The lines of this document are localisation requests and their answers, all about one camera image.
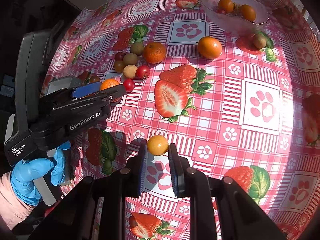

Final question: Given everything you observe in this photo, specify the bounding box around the smooth round orange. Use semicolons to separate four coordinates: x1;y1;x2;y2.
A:
197;36;222;60

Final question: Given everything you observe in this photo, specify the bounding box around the orange cherry tomato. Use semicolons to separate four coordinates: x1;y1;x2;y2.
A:
240;4;257;22
217;0;235;13

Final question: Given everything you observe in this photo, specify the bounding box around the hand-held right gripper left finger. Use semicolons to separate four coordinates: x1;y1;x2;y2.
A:
27;144;148;240

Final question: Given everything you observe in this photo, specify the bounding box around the person's left hand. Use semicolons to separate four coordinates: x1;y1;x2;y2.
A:
10;141;72;205

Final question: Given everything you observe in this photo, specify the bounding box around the clear glass bowl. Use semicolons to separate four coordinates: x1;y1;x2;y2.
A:
199;0;270;34

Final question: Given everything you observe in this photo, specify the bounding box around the person's left forearm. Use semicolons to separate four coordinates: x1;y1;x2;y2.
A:
0;172;35;230

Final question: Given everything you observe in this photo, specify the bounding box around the pink strawberry print tablecloth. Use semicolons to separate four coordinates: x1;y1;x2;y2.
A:
42;0;320;240

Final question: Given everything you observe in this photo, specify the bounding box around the yellow cherry tomato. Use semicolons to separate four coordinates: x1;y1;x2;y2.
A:
147;135;168;156

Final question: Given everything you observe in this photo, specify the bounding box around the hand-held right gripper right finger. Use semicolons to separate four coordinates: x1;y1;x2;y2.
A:
168;144;288;240

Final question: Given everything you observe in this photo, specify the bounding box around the bumpy tangerine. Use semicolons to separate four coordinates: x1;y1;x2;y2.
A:
99;79;122;103
143;42;167;64

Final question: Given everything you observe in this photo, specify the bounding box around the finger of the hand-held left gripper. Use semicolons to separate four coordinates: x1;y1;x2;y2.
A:
41;82;101;105
67;84;128;110

